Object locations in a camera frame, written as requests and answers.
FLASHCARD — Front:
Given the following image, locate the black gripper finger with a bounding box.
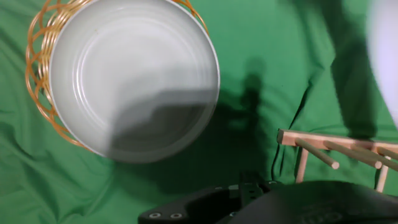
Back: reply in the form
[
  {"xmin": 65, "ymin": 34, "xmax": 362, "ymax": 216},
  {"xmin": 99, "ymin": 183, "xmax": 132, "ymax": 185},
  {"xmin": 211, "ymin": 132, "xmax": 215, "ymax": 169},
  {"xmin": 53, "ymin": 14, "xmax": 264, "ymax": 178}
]
[{"xmin": 138, "ymin": 170, "xmax": 280, "ymax": 224}]

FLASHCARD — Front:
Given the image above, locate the white round plate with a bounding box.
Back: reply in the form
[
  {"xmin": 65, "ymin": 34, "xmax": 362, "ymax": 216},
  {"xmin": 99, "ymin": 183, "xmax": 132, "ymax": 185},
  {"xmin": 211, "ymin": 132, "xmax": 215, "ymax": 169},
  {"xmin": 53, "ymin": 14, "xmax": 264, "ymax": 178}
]
[
  {"xmin": 49, "ymin": 0, "xmax": 221, "ymax": 164},
  {"xmin": 366, "ymin": 0, "xmax": 398, "ymax": 129}
]

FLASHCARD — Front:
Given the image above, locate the wooden dish rack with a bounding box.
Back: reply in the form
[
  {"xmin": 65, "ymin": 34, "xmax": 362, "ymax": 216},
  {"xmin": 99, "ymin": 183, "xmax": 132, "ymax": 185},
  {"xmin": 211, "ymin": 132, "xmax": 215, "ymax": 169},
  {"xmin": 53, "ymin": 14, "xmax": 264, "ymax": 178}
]
[{"xmin": 276, "ymin": 129, "xmax": 398, "ymax": 194}]

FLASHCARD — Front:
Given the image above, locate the green cloth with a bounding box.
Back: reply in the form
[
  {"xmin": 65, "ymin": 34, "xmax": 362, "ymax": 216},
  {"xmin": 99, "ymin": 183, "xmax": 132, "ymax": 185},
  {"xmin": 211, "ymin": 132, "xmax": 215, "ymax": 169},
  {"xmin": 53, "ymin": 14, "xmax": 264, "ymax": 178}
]
[{"xmin": 0, "ymin": 0, "xmax": 398, "ymax": 224}]

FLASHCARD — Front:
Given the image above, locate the orange wicker basket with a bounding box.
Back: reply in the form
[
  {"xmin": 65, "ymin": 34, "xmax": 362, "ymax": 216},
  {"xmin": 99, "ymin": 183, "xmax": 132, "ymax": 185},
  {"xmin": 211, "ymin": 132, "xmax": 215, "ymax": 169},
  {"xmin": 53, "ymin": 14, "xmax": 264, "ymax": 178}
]
[{"xmin": 25, "ymin": 0, "xmax": 210, "ymax": 153}]

